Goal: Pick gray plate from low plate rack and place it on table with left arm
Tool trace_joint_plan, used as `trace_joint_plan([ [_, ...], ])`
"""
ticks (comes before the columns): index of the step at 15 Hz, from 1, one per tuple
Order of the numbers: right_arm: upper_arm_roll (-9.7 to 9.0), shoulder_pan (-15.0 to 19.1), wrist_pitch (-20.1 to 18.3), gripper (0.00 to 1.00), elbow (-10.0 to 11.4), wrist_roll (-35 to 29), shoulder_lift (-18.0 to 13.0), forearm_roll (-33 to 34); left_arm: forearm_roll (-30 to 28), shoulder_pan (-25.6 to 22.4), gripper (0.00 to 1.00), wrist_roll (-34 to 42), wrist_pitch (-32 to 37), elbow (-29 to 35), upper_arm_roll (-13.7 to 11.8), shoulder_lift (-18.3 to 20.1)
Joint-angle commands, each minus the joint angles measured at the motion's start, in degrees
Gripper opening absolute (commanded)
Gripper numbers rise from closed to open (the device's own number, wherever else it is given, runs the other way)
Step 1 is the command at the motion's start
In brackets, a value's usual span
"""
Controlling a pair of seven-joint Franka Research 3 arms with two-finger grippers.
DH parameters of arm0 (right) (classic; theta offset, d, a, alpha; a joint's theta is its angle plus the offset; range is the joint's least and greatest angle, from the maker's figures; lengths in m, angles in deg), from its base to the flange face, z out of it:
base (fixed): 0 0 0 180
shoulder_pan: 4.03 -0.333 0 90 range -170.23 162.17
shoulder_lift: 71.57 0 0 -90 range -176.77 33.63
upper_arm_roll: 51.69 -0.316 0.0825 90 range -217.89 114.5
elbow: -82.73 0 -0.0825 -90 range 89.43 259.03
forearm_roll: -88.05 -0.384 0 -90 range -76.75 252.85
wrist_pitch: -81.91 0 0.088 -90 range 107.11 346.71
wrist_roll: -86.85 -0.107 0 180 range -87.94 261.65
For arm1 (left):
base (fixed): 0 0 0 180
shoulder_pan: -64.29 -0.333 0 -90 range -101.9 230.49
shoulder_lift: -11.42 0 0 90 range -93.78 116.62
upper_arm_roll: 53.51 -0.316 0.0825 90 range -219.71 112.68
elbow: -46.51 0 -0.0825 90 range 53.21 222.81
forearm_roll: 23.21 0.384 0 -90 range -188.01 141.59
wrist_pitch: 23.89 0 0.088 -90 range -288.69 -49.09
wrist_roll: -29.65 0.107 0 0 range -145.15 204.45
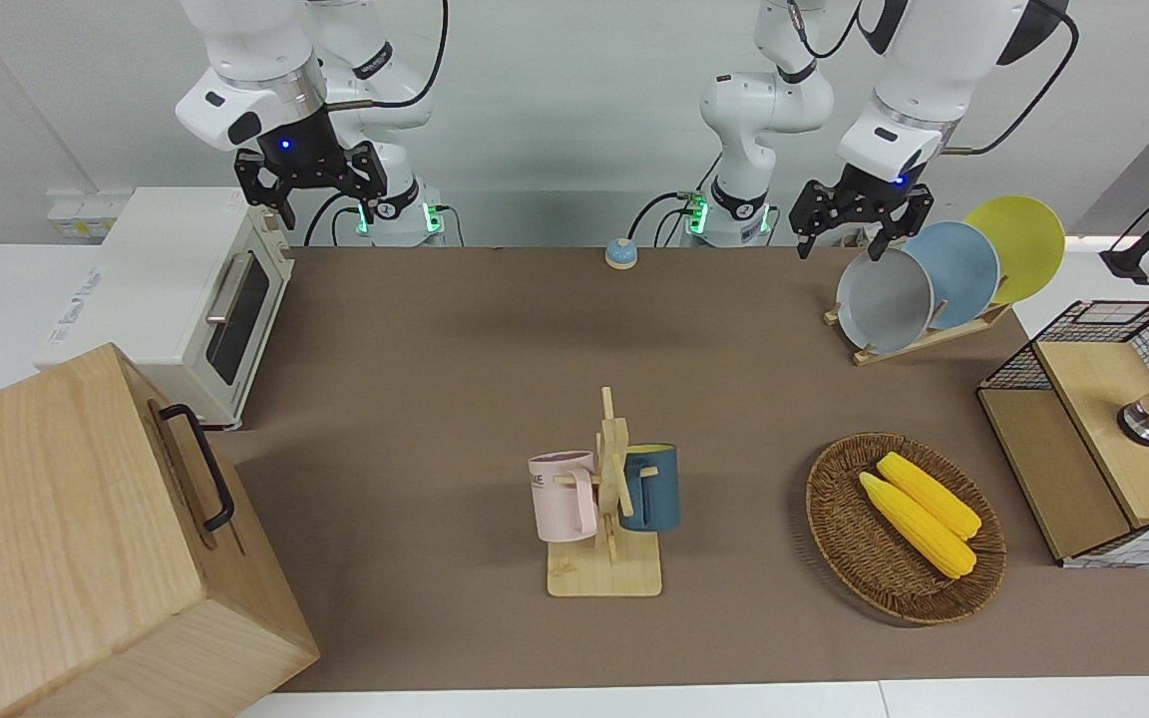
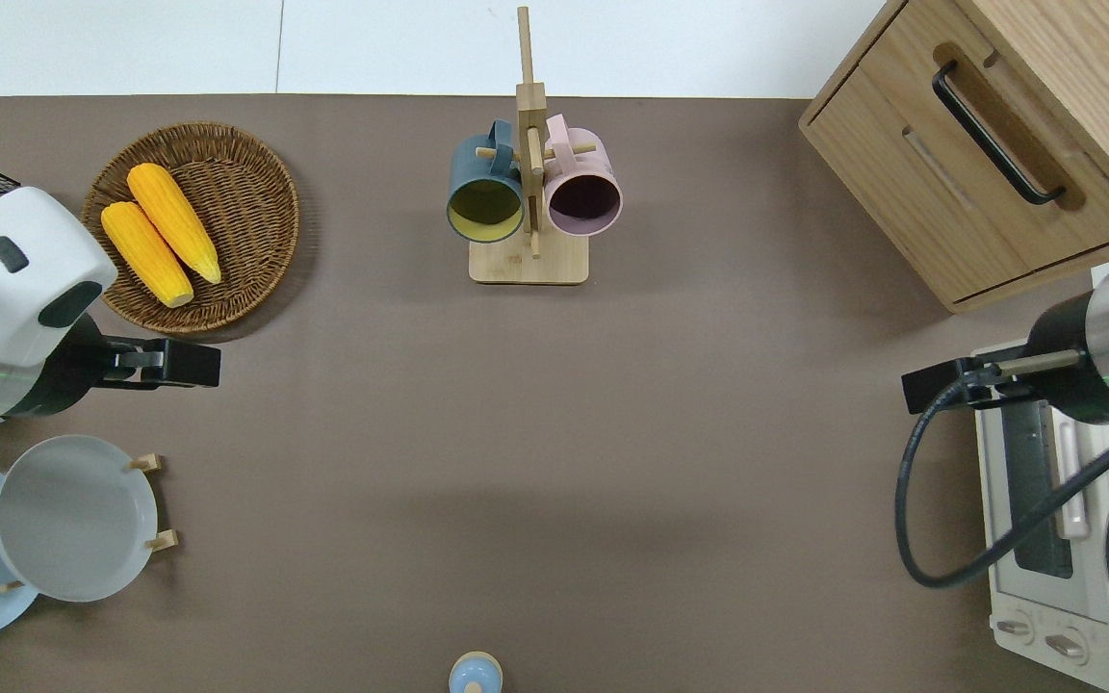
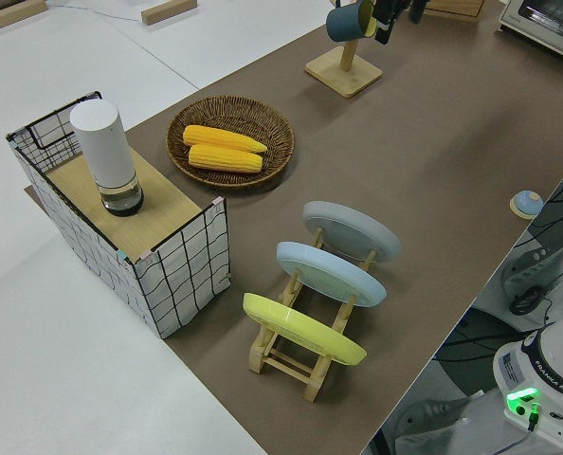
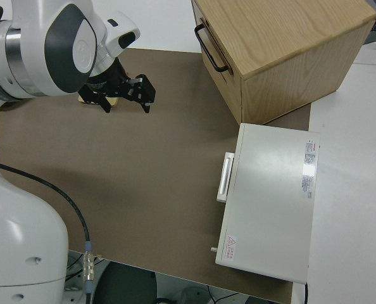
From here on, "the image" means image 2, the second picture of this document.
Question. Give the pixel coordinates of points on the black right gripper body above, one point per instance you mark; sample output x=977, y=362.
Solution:
x=1002, y=387

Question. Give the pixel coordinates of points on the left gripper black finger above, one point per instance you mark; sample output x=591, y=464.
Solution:
x=193, y=364

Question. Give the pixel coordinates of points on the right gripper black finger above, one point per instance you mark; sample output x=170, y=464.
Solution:
x=925, y=385

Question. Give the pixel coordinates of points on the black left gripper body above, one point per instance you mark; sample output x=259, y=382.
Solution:
x=141, y=362

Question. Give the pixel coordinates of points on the gray plate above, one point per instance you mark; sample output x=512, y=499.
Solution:
x=73, y=520

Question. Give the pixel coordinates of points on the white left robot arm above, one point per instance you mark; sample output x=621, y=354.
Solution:
x=6, y=289

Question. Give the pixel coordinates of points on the low wooden plate rack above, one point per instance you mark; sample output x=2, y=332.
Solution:
x=165, y=541

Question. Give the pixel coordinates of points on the yellow corn cob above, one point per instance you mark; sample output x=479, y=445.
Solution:
x=174, y=221
x=145, y=255

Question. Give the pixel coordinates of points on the brown wicker basket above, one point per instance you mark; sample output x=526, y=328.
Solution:
x=246, y=221

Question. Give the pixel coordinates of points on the white toaster oven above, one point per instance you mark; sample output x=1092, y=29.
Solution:
x=1045, y=616

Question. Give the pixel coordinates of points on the wooden drawer cabinet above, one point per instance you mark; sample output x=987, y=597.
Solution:
x=1074, y=58

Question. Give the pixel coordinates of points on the dark teal mug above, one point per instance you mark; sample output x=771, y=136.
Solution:
x=477, y=164

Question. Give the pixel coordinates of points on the wooden mug tree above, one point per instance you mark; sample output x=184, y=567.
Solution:
x=554, y=265

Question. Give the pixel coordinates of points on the pink mug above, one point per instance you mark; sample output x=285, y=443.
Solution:
x=588, y=164

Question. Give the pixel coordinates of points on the light blue round container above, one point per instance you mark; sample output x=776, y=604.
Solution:
x=475, y=676

